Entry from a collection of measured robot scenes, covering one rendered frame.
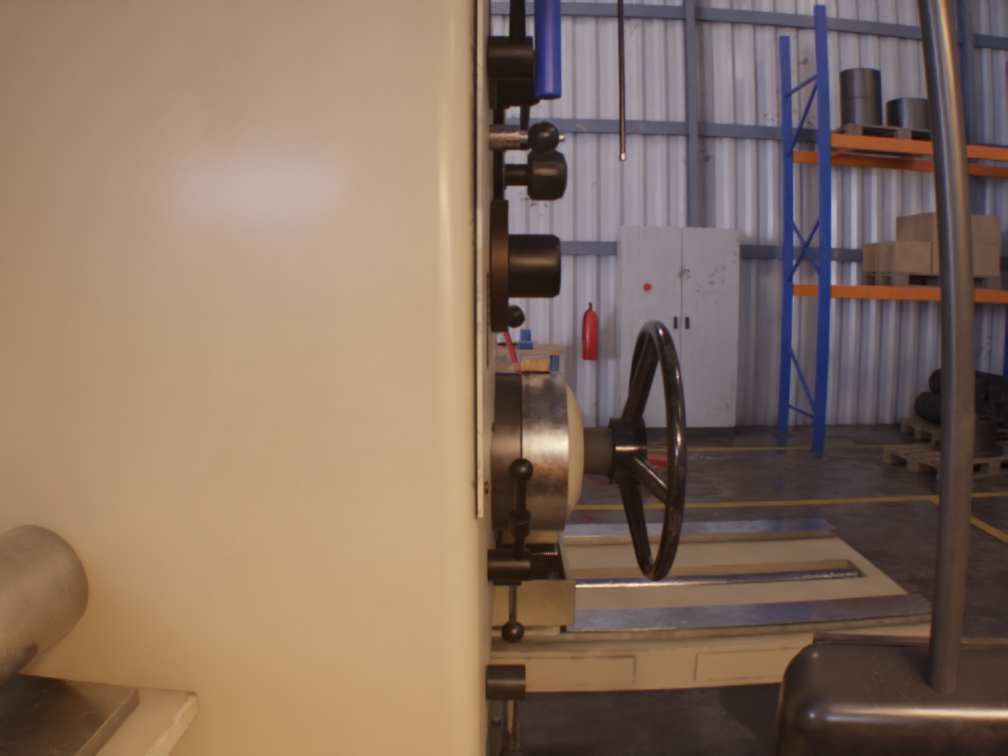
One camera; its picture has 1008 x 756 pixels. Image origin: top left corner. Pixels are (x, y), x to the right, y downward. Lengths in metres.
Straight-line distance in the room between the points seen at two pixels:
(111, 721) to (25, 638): 0.09
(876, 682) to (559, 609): 1.16
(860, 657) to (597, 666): 1.38
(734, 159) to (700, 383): 2.48
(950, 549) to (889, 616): 1.62
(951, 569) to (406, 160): 0.46
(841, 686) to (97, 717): 0.53
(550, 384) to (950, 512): 0.69
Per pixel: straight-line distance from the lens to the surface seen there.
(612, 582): 2.32
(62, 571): 0.70
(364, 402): 0.60
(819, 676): 0.55
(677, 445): 0.98
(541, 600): 1.64
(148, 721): 0.69
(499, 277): 0.81
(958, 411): 0.49
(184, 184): 0.64
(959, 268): 0.49
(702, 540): 2.66
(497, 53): 0.72
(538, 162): 1.04
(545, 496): 1.05
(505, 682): 0.84
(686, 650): 1.93
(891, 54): 9.90
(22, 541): 0.70
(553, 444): 1.03
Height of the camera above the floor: 1.53
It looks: 7 degrees down
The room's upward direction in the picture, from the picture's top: straight up
